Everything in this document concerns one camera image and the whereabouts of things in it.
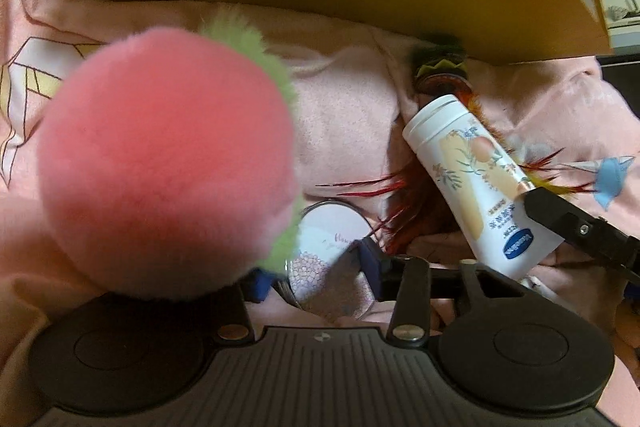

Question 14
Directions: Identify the pink peach plush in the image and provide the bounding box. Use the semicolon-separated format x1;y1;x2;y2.
37;4;306;306

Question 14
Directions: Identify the red feather toy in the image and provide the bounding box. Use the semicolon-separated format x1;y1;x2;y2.
315;34;601;258

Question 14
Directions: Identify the light pink fleece cloth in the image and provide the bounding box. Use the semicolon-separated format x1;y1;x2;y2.
260;14;417;228

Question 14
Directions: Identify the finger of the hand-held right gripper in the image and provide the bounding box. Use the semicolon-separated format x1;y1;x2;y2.
522;187;640;288

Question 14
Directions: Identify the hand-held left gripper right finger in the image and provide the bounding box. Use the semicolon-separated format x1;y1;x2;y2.
357;241;531;350

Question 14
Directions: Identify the round compact mirror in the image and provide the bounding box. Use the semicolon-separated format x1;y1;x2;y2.
277;199;387;326

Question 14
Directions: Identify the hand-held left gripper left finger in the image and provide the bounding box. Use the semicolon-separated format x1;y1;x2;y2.
210;269;275;344

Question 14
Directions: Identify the white floral bottle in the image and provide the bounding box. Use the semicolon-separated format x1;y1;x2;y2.
402;94;564;281

